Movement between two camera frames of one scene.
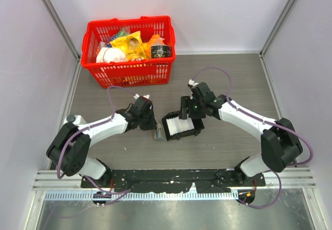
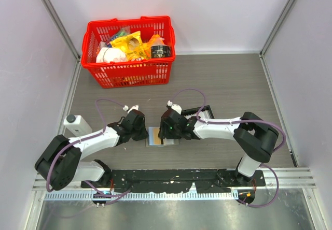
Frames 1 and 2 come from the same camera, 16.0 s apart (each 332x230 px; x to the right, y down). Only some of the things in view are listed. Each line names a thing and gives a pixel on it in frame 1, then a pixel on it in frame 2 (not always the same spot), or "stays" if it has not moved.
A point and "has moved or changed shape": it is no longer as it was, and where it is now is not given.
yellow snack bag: x=133 y=45 stays
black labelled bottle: x=161 y=51 stays
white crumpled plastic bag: x=111 y=55 stays
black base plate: x=141 y=181 stays
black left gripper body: x=147 y=121 → x=139 y=133
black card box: x=198 y=125 has moved or changed shape
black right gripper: x=185 y=102 → x=164 y=132
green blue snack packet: x=123 y=31 stays
